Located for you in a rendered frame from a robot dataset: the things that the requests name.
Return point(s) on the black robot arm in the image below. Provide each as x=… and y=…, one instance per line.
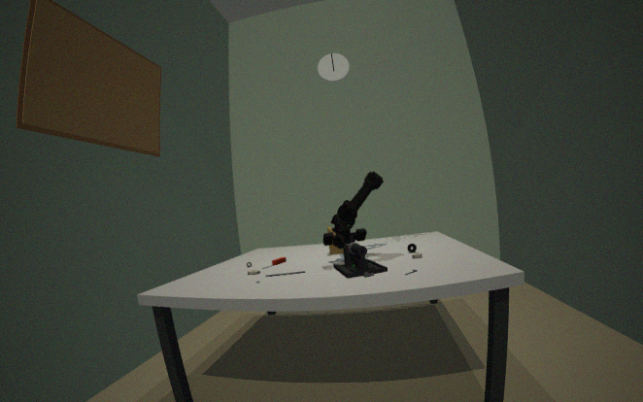
x=348, y=211

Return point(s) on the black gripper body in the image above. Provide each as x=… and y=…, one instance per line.
x=342, y=229

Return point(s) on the red-handled screwdriver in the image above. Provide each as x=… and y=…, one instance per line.
x=278, y=261

